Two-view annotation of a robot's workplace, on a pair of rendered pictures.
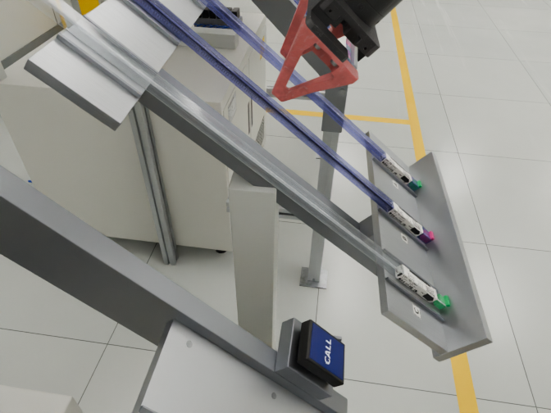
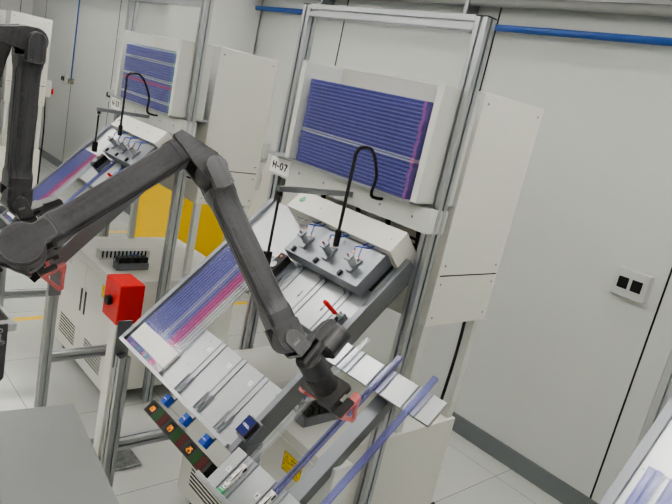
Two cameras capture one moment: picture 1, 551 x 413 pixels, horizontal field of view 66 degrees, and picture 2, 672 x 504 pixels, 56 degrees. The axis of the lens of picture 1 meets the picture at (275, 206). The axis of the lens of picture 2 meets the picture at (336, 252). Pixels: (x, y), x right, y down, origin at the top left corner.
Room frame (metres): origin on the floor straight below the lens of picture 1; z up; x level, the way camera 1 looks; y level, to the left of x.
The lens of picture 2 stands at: (1.17, -1.08, 1.62)
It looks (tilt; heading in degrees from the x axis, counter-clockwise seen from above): 14 degrees down; 128
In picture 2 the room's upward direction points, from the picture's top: 12 degrees clockwise
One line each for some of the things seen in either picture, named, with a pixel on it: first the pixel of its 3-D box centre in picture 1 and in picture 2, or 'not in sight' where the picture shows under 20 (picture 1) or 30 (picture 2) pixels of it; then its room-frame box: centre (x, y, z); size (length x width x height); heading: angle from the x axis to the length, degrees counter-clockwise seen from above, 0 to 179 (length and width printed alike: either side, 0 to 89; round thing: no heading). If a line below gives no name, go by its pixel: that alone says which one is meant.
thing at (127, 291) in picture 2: not in sight; (113, 371); (-0.85, 0.24, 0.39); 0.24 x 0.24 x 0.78; 82
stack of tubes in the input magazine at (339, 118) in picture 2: not in sight; (369, 136); (-0.03, 0.48, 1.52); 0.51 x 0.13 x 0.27; 172
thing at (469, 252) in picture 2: not in sight; (404, 316); (-0.03, 0.94, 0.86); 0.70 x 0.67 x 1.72; 172
